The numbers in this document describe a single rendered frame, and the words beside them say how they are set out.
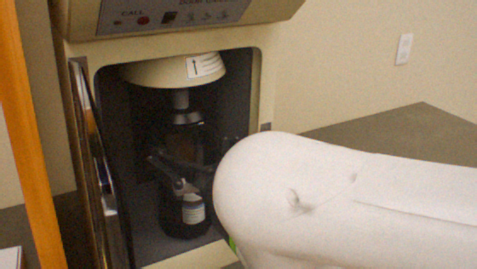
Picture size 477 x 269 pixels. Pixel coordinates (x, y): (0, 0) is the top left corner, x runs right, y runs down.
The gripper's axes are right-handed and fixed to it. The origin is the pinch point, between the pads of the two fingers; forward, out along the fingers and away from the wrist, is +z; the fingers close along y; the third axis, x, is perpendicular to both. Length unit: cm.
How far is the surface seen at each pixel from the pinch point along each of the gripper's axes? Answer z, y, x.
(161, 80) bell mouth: -4.0, 4.6, -12.6
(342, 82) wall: 39, -73, 13
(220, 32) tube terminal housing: -6.7, -3.6, -19.5
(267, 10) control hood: -11.3, -8.5, -23.1
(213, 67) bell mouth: -3.8, -4.0, -13.4
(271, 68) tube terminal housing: -6.3, -13.1, -12.9
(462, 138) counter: 8, -102, 26
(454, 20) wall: 41, -130, -4
